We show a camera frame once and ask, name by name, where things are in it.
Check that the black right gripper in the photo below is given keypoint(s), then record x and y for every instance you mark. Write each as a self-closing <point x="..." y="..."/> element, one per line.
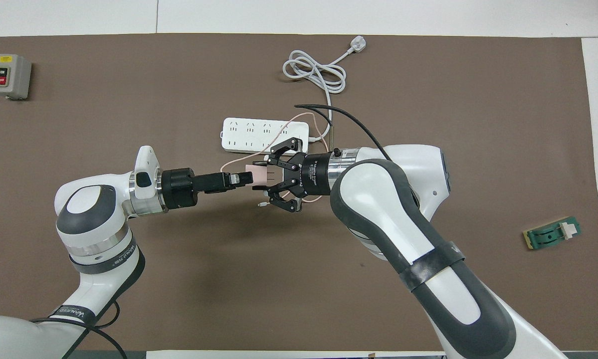
<point x="316" y="174"/>

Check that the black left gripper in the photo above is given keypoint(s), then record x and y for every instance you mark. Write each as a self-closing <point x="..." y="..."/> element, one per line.
<point x="184" y="187"/>

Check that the pink charger block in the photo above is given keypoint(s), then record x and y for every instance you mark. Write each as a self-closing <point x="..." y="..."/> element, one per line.
<point x="256" y="175"/>

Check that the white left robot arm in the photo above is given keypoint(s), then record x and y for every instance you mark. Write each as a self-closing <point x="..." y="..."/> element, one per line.
<point x="94" y="234"/>

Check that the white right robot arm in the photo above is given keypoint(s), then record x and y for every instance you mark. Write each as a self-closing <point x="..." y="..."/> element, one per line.
<point x="428" y="269"/>

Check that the white power strip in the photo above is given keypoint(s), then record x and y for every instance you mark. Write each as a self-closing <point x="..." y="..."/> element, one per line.
<point x="244" y="137"/>

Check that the brown table mat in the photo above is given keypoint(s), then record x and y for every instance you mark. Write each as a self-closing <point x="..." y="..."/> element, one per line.
<point x="229" y="289"/>

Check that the green board with white connector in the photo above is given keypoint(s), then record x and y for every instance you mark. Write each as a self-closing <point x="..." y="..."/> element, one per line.
<point x="550" y="234"/>

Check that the grey on-off switch box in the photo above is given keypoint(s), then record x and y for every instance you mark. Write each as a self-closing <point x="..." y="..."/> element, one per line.
<point x="10" y="76"/>

